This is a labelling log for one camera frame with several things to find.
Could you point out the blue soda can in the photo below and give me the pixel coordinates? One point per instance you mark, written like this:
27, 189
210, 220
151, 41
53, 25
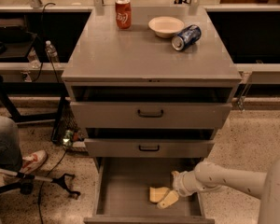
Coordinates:
186, 37

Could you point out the green glass bottle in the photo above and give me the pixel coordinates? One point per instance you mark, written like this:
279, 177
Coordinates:
68, 138

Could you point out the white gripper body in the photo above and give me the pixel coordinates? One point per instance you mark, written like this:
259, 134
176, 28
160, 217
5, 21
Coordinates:
179, 183

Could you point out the clear water bottle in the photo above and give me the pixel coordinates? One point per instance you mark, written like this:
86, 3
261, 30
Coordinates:
52, 52

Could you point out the white and red sneaker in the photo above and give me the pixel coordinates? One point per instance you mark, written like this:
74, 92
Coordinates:
33, 161

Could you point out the red soda can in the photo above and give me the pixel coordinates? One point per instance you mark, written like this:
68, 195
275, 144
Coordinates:
123, 13

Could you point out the white bowl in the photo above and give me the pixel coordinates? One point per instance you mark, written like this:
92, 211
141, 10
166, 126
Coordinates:
166, 27

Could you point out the grey top drawer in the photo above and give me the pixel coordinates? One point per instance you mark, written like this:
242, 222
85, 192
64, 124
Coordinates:
150, 115

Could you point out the yellow sponge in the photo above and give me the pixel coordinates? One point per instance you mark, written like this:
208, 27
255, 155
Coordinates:
157, 194

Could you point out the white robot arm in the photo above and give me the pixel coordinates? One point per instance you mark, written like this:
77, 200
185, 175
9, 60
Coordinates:
208, 176

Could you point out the grey metal drawer cabinet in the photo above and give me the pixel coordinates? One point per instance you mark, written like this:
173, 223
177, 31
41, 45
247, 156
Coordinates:
124, 66

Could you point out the grey open bottom drawer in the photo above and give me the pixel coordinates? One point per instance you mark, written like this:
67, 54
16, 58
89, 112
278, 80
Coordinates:
122, 193

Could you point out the grey middle drawer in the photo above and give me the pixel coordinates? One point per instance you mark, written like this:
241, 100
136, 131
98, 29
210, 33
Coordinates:
148, 148

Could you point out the grey trouser leg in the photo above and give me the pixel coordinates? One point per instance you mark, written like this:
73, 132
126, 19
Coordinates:
10, 152

